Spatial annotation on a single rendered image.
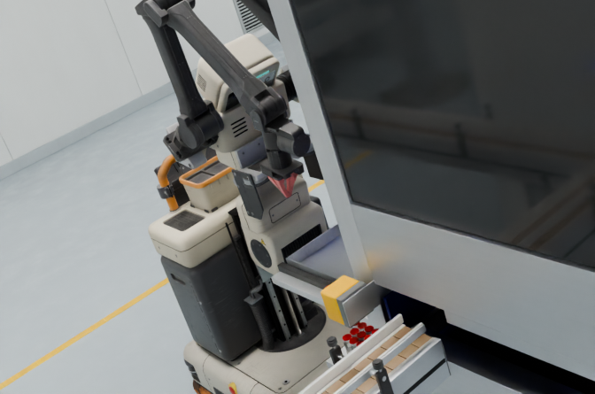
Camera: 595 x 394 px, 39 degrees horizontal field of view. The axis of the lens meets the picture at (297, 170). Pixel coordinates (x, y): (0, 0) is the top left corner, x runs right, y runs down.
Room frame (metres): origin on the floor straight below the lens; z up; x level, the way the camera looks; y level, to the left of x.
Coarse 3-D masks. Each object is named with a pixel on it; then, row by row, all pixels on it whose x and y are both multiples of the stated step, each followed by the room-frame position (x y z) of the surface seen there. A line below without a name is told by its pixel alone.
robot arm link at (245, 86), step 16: (192, 0) 2.09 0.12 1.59; (160, 16) 2.04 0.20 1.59; (176, 16) 2.04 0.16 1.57; (192, 16) 2.04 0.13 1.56; (192, 32) 2.01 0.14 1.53; (208, 32) 2.02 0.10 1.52; (208, 48) 1.98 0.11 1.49; (224, 48) 1.99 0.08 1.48; (208, 64) 2.00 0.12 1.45; (224, 64) 1.95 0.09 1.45; (240, 64) 1.96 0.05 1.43; (224, 80) 1.96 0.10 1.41; (240, 80) 1.92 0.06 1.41; (256, 80) 1.93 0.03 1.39; (240, 96) 1.92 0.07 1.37; (256, 96) 1.90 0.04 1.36; (272, 96) 1.90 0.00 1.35; (272, 112) 1.87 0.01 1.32
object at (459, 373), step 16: (432, 336) 1.46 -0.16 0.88; (448, 336) 1.44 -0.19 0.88; (448, 352) 1.39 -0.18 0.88; (464, 352) 1.37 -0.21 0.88; (480, 352) 1.36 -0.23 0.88; (464, 368) 1.33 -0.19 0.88; (480, 368) 1.31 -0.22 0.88; (496, 368) 1.30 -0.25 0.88; (512, 368) 1.28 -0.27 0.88; (448, 384) 1.38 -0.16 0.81; (464, 384) 1.34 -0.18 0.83; (480, 384) 1.30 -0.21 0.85; (496, 384) 1.26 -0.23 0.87; (512, 384) 1.24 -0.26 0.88; (528, 384) 1.23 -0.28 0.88; (544, 384) 1.21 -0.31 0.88; (560, 384) 1.20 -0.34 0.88
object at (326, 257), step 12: (336, 228) 2.01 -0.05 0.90; (324, 240) 1.98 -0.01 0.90; (336, 240) 1.99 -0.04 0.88; (300, 252) 1.94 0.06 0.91; (312, 252) 1.96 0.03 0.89; (324, 252) 1.94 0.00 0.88; (336, 252) 1.92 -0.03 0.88; (288, 264) 1.92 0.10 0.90; (300, 264) 1.87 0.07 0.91; (312, 264) 1.91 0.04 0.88; (324, 264) 1.89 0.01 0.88; (336, 264) 1.87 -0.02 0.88; (348, 264) 1.85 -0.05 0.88; (324, 276) 1.79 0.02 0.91; (336, 276) 1.81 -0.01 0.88; (348, 276) 1.79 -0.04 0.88
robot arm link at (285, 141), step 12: (252, 120) 1.89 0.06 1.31; (276, 120) 1.89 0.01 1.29; (288, 120) 1.88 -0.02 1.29; (264, 132) 1.87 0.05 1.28; (276, 132) 1.85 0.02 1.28; (288, 132) 1.83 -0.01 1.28; (300, 132) 1.83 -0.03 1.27; (288, 144) 1.83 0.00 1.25; (300, 144) 1.83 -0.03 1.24; (300, 156) 1.83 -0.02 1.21
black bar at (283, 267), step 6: (282, 264) 1.92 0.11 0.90; (282, 270) 1.91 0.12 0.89; (288, 270) 1.89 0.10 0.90; (294, 270) 1.87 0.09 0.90; (300, 270) 1.86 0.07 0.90; (294, 276) 1.87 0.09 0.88; (300, 276) 1.84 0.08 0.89; (306, 276) 1.82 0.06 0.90; (312, 276) 1.81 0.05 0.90; (318, 276) 1.80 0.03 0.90; (312, 282) 1.80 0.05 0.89; (318, 282) 1.78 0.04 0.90; (324, 282) 1.77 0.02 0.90; (330, 282) 1.76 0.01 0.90
